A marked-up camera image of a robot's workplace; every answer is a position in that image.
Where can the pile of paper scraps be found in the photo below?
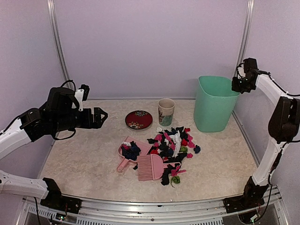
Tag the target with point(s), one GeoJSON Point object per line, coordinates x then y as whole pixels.
{"type": "Point", "coordinates": [172, 146]}

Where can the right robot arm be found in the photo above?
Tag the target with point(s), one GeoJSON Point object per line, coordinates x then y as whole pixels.
{"type": "Point", "coordinates": [283, 125]}

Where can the green paper scrap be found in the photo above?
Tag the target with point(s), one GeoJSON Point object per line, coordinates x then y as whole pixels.
{"type": "Point", "coordinates": [175, 180]}

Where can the right aluminium corner post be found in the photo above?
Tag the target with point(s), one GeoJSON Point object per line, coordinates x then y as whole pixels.
{"type": "Point", "coordinates": [246, 31]}

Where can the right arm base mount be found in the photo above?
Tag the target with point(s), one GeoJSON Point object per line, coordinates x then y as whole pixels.
{"type": "Point", "coordinates": [243, 201]}

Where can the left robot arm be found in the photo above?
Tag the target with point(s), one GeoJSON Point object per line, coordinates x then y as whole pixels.
{"type": "Point", "coordinates": [63, 111]}

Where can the mint green waste bin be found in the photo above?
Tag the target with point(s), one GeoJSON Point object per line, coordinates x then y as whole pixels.
{"type": "Point", "coordinates": [214, 103]}

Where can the beige printed cup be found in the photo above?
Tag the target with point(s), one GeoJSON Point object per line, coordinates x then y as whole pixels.
{"type": "Point", "coordinates": [166, 108]}

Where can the pink dustpan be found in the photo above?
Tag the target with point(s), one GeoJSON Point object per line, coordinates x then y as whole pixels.
{"type": "Point", "coordinates": [129, 150]}

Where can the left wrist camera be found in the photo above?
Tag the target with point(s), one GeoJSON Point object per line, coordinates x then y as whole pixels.
{"type": "Point", "coordinates": [79, 96]}

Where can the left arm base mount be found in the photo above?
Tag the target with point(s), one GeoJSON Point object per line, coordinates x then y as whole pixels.
{"type": "Point", "coordinates": [56, 200]}

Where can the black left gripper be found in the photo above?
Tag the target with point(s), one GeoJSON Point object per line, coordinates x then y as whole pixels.
{"type": "Point", "coordinates": [87, 123]}

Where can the pink hand brush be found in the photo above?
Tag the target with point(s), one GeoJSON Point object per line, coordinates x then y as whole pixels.
{"type": "Point", "coordinates": [151, 167]}

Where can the left aluminium corner post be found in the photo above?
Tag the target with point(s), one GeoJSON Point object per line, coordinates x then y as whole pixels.
{"type": "Point", "coordinates": [58, 45]}

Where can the red floral round plate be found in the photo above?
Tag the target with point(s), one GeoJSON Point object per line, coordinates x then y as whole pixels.
{"type": "Point", "coordinates": [138, 120]}

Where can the aluminium front rail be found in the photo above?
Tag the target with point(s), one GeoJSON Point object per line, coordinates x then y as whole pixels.
{"type": "Point", "coordinates": [104, 212]}

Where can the aluminium corner post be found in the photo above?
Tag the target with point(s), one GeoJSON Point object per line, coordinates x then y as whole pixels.
{"type": "Point", "coordinates": [246, 31]}
{"type": "Point", "coordinates": [58, 45]}

